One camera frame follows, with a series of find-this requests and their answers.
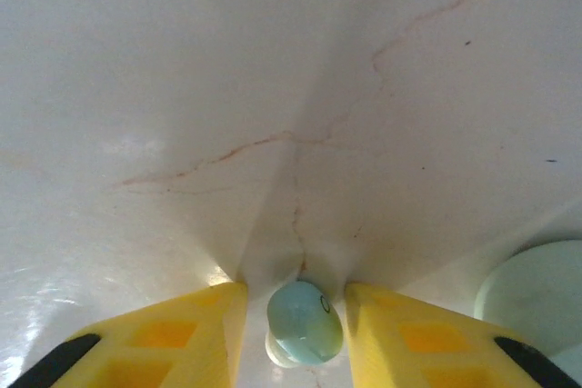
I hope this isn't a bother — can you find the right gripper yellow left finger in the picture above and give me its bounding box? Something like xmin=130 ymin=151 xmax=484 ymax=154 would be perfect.
xmin=17 ymin=282 xmax=250 ymax=388

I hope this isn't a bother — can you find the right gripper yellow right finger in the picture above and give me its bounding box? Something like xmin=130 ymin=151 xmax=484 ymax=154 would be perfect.
xmin=344 ymin=282 xmax=578 ymax=388

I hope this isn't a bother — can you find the blue wireless earbud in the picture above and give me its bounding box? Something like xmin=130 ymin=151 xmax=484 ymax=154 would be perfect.
xmin=265 ymin=281 xmax=343 ymax=369

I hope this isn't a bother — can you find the mint green earbud charging case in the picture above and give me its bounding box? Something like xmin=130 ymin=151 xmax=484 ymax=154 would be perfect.
xmin=472 ymin=239 xmax=582 ymax=388

